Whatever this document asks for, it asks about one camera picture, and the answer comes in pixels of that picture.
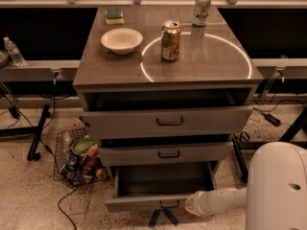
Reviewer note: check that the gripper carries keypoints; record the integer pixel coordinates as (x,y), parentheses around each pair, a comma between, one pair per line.
(200,203)

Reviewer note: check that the grey bottom drawer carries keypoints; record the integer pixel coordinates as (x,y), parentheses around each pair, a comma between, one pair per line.
(159,186)

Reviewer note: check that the grey drawer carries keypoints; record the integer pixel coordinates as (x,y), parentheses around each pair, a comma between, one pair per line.
(179,153)
(166,122)
(159,186)

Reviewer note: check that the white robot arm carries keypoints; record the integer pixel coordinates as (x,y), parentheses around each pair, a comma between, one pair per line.
(275,197)

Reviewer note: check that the grey middle drawer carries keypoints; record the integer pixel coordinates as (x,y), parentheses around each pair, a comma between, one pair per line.
(179,153)

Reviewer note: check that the grey top drawer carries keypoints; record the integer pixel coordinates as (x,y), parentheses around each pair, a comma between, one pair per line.
(166,122)

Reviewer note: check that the grey drawer cabinet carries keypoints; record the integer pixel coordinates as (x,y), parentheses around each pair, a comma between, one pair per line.
(212,70)

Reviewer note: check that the blue tape cross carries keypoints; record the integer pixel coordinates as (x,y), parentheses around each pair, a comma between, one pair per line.
(168,214)

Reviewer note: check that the black table leg right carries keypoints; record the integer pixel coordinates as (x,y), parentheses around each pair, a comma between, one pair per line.
(258,131)

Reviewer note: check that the black table leg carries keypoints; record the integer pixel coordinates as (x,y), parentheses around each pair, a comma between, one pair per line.
(258,131)
(35,131)

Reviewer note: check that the orange snack package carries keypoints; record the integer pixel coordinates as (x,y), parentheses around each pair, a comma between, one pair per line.
(92,152)

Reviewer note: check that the black power adapter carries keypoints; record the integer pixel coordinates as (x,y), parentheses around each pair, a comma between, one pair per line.
(271,119)

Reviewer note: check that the green lidded cup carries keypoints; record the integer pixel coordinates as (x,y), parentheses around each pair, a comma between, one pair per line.
(80,146)

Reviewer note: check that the black table leg left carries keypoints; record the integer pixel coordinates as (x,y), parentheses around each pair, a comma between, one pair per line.
(35,131)

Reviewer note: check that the brown soda can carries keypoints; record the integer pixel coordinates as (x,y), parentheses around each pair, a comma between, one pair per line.
(170,39)

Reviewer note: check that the white bowl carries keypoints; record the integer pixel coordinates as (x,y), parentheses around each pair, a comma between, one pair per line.
(121,41)

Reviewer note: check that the white green soda can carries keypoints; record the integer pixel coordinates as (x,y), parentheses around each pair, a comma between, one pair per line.
(201,12)

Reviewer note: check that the green yellow sponge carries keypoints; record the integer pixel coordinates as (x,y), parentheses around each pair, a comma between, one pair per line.
(114,16)

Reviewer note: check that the clear plastic water bottle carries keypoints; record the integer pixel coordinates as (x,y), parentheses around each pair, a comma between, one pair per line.
(14,52)

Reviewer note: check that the dish at left edge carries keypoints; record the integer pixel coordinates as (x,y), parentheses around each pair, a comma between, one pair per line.
(4,58)

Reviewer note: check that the wire basket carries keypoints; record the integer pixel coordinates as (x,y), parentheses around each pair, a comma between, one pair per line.
(72,169)

